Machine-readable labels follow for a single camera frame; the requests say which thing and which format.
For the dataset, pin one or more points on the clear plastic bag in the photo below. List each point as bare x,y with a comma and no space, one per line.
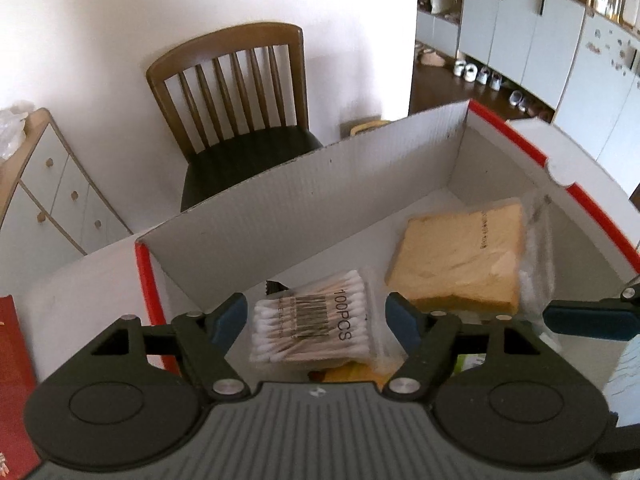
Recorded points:
10,127

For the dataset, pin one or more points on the yellow toy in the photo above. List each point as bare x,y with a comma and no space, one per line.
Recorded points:
350,374

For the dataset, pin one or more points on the cotton swab pack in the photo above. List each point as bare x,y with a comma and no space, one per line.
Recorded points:
300,320

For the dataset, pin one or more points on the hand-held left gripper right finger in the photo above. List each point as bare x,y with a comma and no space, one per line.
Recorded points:
402,317

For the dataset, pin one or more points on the black sachet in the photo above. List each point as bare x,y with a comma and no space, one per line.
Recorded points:
277,286

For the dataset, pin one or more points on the red cardboard box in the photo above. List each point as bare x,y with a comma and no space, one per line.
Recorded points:
300,200

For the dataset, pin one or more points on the yellow sponge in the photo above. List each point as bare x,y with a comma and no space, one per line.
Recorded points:
460,250

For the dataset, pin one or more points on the wooden chair with dark seat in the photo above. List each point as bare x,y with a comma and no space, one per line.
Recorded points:
225,40

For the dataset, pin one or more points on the beige slippers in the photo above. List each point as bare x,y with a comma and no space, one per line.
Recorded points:
432,57

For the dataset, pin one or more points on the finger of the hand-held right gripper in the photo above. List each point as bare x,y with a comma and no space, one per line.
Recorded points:
585,320

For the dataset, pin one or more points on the green white tube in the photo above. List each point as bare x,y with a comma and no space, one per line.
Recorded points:
470,361

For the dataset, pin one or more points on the white wooden sideboard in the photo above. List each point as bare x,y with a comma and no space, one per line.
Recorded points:
65,180

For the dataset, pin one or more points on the white wall cabinet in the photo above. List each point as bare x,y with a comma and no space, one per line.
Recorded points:
505,25

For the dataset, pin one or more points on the red paper envelope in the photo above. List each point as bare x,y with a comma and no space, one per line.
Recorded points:
15,385

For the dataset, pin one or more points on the row of shoes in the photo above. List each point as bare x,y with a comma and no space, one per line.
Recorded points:
475,72

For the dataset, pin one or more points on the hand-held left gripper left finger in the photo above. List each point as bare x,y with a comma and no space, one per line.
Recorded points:
230,317

